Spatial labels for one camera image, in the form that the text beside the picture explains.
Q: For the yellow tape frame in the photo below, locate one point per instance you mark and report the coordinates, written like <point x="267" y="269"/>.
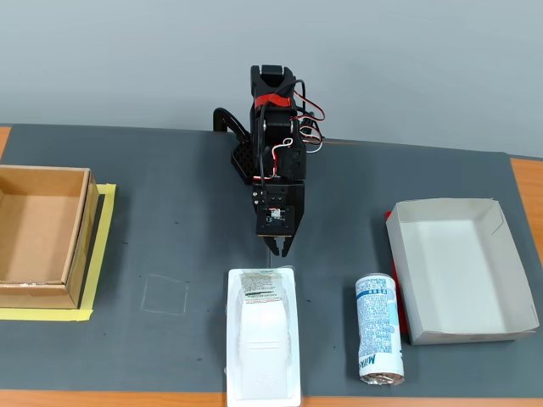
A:
<point x="42" y="314"/>

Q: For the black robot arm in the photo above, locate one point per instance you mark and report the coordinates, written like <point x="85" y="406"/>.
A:
<point x="271" y="80"/>

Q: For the white blue Milkis can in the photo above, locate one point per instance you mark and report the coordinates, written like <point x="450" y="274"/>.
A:
<point x="377" y="322"/>

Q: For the sandwich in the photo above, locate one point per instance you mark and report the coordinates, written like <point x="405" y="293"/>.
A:
<point x="263" y="339"/>

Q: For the gray paper box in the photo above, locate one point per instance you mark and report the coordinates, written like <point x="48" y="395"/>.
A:
<point x="458" y="275"/>

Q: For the black table clamp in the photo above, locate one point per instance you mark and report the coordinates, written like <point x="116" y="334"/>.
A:
<point x="220" y="116"/>

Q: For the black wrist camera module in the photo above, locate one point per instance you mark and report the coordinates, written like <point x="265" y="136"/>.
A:
<point x="275" y="220"/>

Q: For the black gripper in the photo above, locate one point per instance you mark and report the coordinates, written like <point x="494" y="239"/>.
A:
<point x="277" y="247"/>

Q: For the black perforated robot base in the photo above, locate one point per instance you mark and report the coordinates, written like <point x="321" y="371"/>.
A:
<point x="242" y="161"/>

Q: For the red tape on arm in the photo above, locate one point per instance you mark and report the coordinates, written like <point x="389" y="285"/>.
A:
<point x="275" y="101"/>

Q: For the red sheet under box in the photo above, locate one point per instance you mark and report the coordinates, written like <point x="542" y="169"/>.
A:
<point x="387" y="216"/>

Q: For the brown cardboard box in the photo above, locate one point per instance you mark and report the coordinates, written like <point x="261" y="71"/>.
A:
<point x="38" y="220"/>

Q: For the dark gray table mat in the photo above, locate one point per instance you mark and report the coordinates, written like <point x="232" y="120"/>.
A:
<point x="169" y="212"/>

